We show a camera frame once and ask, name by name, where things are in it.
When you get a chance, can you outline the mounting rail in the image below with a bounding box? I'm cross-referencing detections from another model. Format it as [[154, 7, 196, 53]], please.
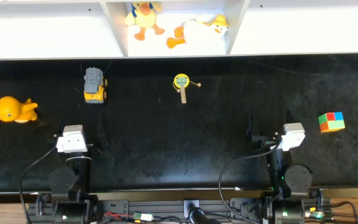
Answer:
[[26, 197, 358, 224]]

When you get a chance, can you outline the white shelf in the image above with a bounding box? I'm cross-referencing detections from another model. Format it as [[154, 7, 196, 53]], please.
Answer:
[[0, 0, 358, 62]]

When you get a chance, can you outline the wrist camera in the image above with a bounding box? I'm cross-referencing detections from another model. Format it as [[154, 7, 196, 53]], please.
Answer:
[[280, 122, 306, 152], [55, 124, 88, 154]]

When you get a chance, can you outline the orange rubber toy figure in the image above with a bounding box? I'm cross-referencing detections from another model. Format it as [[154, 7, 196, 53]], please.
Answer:
[[0, 95, 39, 124]]

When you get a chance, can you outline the grey and yellow toy truck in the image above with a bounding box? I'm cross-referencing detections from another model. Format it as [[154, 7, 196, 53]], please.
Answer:
[[83, 67, 109, 105]]

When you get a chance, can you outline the white plush duck yellow hat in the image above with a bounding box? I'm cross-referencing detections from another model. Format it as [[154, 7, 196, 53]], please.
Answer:
[[165, 14, 229, 49]]

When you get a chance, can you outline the black cable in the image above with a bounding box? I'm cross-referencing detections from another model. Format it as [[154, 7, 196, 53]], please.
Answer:
[[218, 139, 282, 224], [19, 144, 58, 224]]

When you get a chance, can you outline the yellow rattle drum toy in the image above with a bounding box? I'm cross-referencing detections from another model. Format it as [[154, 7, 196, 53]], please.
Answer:
[[172, 73, 202, 105]]

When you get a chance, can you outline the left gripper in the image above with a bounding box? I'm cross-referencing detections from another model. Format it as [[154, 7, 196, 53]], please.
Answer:
[[57, 113, 108, 156]]

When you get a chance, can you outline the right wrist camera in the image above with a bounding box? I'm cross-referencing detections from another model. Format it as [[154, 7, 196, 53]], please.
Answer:
[[280, 122, 306, 152]]

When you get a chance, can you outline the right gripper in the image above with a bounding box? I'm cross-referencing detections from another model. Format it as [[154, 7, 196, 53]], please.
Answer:
[[246, 108, 296, 151]]

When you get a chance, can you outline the many-coloured puzzle cube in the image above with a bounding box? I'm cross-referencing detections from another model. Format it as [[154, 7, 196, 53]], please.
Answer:
[[318, 111, 346, 134]]

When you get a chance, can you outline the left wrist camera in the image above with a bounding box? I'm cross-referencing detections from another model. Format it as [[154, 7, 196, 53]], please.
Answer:
[[55, 124, 88, 154]]

